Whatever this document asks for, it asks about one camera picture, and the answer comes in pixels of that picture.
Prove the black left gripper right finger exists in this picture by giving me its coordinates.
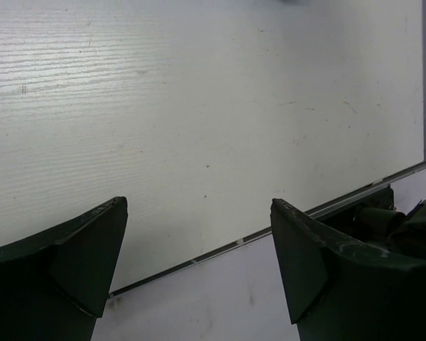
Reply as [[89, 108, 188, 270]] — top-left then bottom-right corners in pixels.
[[271, 199, 426, 325]]

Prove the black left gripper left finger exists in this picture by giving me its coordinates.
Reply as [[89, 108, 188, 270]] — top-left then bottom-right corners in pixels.
[[0, 196, 129, 318]]

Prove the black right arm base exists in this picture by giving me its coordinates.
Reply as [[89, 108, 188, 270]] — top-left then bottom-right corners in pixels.
[[317, 187, 426, 259]]

